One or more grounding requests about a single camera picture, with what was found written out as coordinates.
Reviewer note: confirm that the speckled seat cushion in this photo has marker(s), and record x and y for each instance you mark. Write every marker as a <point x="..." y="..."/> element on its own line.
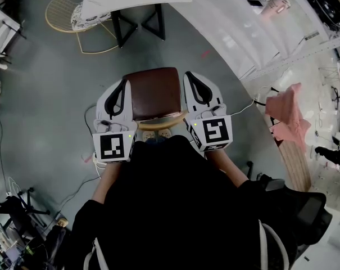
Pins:
<point x="77" y="18"/>

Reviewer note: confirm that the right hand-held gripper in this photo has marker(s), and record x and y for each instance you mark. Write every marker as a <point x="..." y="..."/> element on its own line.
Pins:
<point x="214" y="134"/>

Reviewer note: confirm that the light wooden stand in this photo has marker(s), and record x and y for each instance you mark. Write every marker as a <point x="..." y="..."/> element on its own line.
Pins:
<point x="294" y="164"/>

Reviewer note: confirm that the pink box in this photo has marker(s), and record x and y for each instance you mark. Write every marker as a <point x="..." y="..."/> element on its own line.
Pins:
<point x="276" y="6"/>

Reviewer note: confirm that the black office chair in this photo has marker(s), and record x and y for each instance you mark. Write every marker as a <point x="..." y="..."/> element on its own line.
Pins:
<point x="307" y="209"/>

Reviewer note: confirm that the person's black shirt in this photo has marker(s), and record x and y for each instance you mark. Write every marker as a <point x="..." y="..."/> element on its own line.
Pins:
<point x="172" y="207"/>

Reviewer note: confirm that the black glove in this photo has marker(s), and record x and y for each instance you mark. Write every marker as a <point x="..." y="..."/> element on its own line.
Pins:
<point x="334" y="155"/>

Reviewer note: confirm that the black round machine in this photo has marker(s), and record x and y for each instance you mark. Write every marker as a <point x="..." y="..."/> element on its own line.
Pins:
<point x="324" y="4"/>

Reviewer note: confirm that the person's beige right shoe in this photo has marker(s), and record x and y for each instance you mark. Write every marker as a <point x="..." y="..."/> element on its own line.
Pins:
<point x="164" y="133"/>

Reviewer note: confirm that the person's right forearm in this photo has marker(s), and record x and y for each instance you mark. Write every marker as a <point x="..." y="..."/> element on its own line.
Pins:
<point x="228" y="169"/>

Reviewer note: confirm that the person's beige left shoe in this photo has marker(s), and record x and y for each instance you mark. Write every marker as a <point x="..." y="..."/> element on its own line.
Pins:
<point x="148" y="135"/>

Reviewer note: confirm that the pink cloth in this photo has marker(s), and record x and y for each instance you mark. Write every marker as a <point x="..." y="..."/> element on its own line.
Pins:
<point x="287" y="114"/>

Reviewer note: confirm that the person's beige shoe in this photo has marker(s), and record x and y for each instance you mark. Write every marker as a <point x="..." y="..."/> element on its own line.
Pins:
<point x="148" y="135"/>
<point x="164" y="133"/>

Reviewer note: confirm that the brown seat wooden chair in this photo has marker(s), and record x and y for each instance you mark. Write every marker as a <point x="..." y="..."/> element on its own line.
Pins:
<point x="155" y="94"/>

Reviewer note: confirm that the person's left forearm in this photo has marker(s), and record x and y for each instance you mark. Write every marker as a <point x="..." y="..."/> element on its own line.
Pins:
<point x="109" y="179"/>

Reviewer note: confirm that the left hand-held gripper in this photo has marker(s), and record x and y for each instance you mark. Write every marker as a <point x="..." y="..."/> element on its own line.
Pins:
<point x="113" y="148"/>

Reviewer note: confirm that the person's blue jeans legs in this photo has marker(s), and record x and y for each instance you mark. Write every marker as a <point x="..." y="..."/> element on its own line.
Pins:
<point x="154" y="141"/>

